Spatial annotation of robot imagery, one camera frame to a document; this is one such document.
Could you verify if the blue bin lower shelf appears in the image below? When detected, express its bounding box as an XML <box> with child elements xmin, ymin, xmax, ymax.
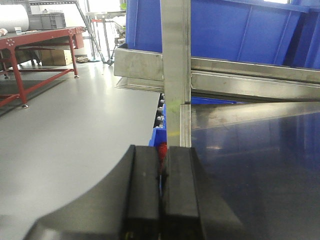
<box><xmin>148</xmin><ymin>94</ymin><xmax>243</xmax><ymax>147</ymax></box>

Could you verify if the red object in bin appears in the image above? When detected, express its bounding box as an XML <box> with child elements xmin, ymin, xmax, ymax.
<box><xmin>157</xmin><ymin>142</ymin><xmax>168</xmax><ymax>174</ymax></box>

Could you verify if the white paper cup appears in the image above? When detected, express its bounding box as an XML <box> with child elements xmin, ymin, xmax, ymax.
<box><xmin>14</xmin><ymin>26</ymin><xmax>22</xmax><ymax>36</ymax></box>

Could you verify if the red metal conveyor table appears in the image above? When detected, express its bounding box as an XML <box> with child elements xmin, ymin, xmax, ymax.
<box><xmin>0</xmin><ymin>26</ymin><xmax>86</xmax><ymax>109</ymax></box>

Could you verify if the large white roll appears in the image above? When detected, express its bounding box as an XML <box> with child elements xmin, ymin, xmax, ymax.
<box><xmin>0</xmin><ymin>4</ymin><xmax>29</xmax><ymax>33</ymax></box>

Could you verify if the metal trolley frame background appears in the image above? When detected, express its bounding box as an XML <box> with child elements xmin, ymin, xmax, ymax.
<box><xmin>75</xmin><ymin>0</ymin><xmax>127</xmax><ymax>66</ymax></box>

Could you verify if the grey plastic crate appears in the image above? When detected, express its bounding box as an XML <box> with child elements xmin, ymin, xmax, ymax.
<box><xmin>28</xmin><ymin>12</ymin><xmax>66</xmax><ymax>30</ymax></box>

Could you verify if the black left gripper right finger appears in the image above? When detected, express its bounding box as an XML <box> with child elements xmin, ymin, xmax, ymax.
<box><xmin>161</xmin><ymin>146</ymin><xmax>247</xmax><ymax>240</ymax></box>

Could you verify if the stainless steel shelf rack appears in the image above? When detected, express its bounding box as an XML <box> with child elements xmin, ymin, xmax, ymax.
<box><xmin>114</xmin><ymin>0</ymin><xmax>320</xmax><ymax>147</ymax></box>

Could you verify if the cardboard box under table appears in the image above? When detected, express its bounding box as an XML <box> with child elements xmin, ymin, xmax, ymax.
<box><xmin>40</xmin><ymin>49</ymin><xmax>73</xmax><ymax>66</ymax></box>

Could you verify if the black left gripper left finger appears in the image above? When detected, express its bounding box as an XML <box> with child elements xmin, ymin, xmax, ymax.
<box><xmin>24</xmin><ymin>145</ymin><xmax>160</xmax><ymax>240</ymax></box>

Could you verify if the large blue plastic bin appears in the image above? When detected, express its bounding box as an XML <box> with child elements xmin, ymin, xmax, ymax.
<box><xmin>126</xmin><ymin>0</ymin><xmax>309</xmax><ymax>65</ymax></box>

